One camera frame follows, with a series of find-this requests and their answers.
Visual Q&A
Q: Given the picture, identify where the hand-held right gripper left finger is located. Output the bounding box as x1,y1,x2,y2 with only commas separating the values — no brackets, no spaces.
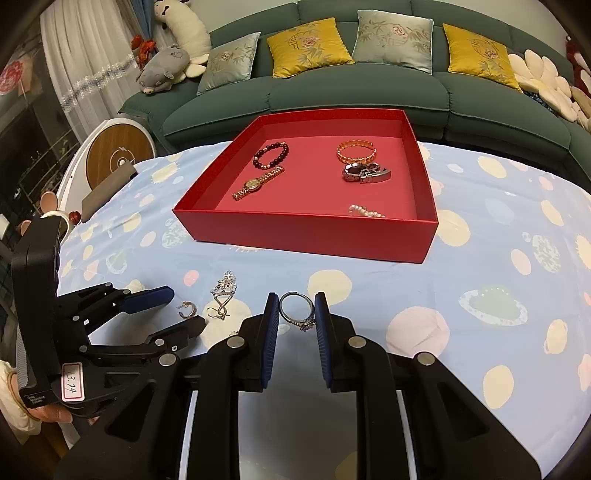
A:
55,292,281,480

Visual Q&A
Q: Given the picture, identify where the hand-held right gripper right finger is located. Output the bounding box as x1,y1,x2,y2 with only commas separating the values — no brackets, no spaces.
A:
314,291,542,480

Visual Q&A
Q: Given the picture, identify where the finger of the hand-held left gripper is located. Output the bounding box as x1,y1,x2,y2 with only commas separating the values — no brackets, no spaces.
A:
85,316,207,365
55,282,175,337

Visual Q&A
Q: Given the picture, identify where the silver ring with stone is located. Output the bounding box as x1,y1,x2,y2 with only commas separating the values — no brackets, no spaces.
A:
278,292,318,332

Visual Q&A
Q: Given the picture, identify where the pearl bracelet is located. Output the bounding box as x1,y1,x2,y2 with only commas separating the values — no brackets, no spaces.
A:
347,204,386,219

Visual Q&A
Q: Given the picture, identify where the gold wristwatch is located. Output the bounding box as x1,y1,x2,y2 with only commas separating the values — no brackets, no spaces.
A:
232,167,284,201

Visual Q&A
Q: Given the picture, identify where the red cardboard box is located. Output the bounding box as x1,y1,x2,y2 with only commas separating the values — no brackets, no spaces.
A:
172,109,439,265

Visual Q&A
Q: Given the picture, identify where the silver metal wristwatch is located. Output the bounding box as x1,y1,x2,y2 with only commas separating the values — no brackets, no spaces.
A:
342,161,393,184

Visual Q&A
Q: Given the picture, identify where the black and gold bead bracelet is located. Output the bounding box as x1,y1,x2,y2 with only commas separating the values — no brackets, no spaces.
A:
252,141,290,171

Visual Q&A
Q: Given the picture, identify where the gold braided bangle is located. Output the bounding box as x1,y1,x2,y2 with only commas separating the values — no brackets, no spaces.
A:
336,140,379,164

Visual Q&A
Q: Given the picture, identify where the person's left hand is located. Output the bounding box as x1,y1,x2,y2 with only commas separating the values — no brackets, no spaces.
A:
28,404,100,425

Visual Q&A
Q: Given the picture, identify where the brown flat box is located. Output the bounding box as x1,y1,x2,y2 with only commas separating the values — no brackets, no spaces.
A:
81,164,138,217

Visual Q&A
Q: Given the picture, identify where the blue planet print tablecloth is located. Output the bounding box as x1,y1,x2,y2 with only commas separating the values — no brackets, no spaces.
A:
55,141,591,480

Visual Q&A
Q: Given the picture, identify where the white round device wooden disc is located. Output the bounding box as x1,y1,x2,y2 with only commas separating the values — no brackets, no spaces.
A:
58,117,155,217

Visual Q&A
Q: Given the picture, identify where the grey pig plush toy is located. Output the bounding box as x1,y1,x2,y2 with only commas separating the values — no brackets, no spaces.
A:
136,46,191,96

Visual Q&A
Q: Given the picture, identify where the white sheer curtain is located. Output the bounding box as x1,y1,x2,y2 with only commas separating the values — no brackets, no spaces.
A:
39,0,153,139

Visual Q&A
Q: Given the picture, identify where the dark green sofa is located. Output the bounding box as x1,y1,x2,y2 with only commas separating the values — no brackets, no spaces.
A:
117,0,591,181

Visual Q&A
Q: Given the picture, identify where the grey-green embroidered cushion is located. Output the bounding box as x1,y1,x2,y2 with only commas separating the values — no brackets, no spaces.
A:
352,9,434,75
198,32,262,95

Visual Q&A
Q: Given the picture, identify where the white plush toy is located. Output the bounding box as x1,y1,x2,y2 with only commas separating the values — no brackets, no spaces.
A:
153,0,212,77

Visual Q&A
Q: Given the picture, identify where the yellow embroidered cushion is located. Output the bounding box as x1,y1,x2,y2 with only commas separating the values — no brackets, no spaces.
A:
266,17,354,78
442,23,523,93

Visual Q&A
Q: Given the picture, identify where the cream flower-shaped cushion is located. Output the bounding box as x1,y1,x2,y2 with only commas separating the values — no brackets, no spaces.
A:
508,50,580,123

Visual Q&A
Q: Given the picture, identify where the red monkey plush toy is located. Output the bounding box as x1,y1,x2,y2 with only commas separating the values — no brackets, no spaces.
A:
566,34,591,88

